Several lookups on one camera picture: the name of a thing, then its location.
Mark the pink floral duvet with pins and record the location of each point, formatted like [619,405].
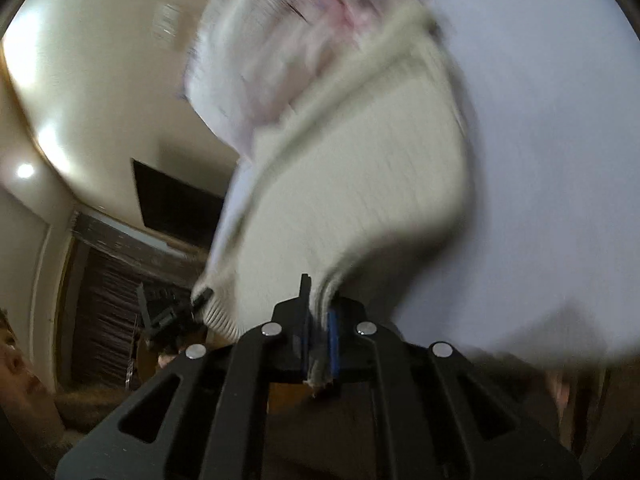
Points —
[250,59]

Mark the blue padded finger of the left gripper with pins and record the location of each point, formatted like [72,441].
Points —
[201,300]

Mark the white wall switch panel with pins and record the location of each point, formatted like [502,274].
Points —
[167,25]

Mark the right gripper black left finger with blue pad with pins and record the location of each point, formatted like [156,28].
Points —
[203,416]

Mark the dark window curtain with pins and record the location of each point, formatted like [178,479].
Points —
[98,326]

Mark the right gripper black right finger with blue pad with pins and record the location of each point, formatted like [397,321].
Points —
[432,414]

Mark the dark wall television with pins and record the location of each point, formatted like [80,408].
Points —
[175,208]

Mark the lavender bed sheet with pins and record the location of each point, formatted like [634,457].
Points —
[544,262]

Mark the beige cable knit sweater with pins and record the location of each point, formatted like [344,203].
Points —
[371,161]

